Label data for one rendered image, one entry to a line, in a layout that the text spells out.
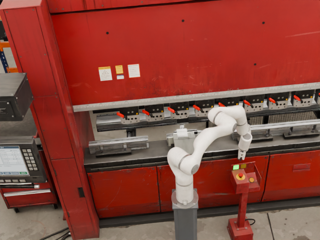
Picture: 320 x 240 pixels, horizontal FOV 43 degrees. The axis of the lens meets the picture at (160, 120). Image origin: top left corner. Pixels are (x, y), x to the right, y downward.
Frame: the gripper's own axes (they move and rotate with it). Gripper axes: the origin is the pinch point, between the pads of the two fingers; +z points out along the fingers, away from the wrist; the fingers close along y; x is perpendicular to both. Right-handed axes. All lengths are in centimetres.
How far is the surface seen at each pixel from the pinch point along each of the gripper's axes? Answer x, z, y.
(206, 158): 25.8, 13.4, 3.7
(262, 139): -18.7, 3.5, 23.7
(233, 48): 19, -77, 43
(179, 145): 49.2, -4.7, 1.9
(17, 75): 150, -98, -24
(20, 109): 143, -92, -44
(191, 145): 40.0, -5.8, 1.7
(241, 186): -3.7, 10.6, -20.1
